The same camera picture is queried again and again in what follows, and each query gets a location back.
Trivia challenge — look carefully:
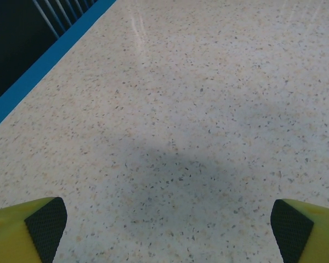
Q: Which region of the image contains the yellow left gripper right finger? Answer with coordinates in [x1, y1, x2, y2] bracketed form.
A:
[270, 198, 329, 263]

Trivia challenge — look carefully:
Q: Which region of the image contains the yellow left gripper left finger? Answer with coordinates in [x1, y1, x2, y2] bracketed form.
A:
[0, 196, 68, 263]

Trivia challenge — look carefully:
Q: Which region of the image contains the blue table edge strip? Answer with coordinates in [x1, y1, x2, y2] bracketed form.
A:
[0, 0, 117, 136]

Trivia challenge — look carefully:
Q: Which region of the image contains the blue printed enclosure panel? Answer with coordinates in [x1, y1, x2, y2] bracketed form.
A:
[0, 0, 99, 106]

